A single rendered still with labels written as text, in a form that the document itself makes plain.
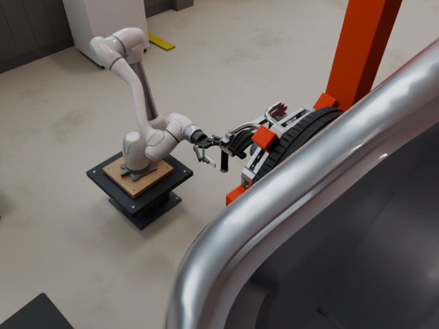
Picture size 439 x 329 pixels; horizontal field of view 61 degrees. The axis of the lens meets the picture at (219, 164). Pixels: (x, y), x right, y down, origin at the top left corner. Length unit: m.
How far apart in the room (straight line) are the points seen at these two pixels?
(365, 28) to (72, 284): 2.06
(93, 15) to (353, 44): 2.71
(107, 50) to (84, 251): 1.26
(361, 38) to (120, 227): 1.83
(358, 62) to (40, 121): 2.73
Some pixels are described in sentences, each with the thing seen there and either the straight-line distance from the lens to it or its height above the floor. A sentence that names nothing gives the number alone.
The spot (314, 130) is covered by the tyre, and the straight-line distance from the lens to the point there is 1.45.
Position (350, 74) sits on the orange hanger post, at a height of 1.16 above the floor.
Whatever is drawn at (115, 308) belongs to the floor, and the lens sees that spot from 2.33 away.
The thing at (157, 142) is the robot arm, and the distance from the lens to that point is 1.90.
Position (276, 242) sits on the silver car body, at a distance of 0.51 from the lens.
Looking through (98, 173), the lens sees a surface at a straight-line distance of 2.55.
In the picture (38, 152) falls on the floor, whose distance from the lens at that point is 3.34.
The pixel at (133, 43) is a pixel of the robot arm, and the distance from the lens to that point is 2.16.
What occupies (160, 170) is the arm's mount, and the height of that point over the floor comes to 0.33.
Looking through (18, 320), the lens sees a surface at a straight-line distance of 2.07.
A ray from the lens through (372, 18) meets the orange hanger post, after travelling 1.74.
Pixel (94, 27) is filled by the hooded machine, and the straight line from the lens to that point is 3.98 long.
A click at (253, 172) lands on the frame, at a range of 1.52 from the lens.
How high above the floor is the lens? 2.07
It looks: 45 degrees down
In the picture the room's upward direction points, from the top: 1 degrees clockwise
